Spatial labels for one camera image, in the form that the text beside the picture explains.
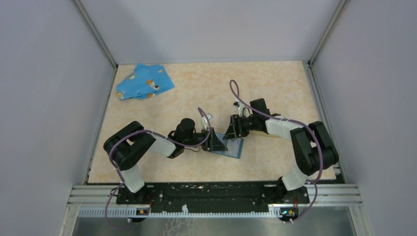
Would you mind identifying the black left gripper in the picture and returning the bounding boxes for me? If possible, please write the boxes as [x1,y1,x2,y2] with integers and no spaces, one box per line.
[183,127,228,151]

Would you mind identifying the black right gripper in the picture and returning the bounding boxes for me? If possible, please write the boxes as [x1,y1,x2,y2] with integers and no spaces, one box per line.
[223,114,259,140]

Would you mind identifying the blue card holder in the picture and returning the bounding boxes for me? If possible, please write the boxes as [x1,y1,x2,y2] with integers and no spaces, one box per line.
[213,133,244,159]

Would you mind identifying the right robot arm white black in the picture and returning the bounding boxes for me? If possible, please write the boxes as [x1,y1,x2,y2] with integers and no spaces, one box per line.
[223,98,339,203]

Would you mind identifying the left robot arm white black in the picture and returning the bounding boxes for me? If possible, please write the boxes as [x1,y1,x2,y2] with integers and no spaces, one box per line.
[103,118,228,204]

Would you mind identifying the blue patterned cloth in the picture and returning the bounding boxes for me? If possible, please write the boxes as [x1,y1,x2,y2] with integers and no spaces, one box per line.
[116,63,175,100]

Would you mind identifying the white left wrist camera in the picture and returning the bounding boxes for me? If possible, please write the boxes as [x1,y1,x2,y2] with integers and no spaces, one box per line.
[201,113,213,129]

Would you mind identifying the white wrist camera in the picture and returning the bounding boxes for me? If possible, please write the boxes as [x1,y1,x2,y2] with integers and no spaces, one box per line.
[233,100,246,117]
[201,113,213,129]

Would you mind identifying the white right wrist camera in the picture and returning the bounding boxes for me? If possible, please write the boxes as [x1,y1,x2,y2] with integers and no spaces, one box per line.
[233,100,246,117]

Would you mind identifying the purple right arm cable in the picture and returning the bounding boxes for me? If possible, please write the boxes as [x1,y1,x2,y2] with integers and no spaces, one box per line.
[229,79,325,224]

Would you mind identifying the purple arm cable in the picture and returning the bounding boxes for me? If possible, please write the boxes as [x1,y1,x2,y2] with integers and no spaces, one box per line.
[229,79,325,224]
[105,107,212,229]

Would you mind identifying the right aluminium corner post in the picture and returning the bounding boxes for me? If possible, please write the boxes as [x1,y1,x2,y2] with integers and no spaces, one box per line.
[308,0,351,67]

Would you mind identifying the aluminium corner post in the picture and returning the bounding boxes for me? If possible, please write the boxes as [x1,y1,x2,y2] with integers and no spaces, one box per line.
[71,0,118,69]
[308,0,351,67]

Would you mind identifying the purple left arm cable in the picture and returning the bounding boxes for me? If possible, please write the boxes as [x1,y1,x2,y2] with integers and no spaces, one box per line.
[105,107,212,229]

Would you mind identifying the aluminium frame rail front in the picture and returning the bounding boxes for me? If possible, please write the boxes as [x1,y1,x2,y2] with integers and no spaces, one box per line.
[68,181,362,217]

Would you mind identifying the white cable duct strip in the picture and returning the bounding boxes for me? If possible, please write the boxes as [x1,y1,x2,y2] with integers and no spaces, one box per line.
[78,206,283,218]

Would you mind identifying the left aluminium corner post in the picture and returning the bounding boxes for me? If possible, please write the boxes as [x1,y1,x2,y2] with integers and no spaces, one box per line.
[71,0,118,69]

